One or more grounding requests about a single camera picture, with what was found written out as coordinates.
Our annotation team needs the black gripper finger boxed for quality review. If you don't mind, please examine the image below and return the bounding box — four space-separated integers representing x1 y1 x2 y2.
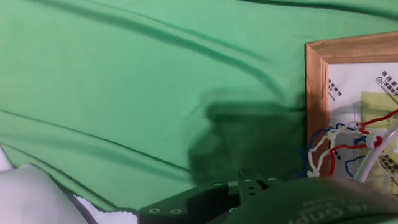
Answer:
138 169 278 224

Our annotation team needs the green table cloth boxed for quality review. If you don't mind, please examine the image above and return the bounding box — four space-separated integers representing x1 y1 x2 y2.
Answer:
0 0 398 215

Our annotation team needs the wooden frame tray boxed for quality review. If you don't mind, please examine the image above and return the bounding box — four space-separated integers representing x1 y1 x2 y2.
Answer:
304 30 398 195

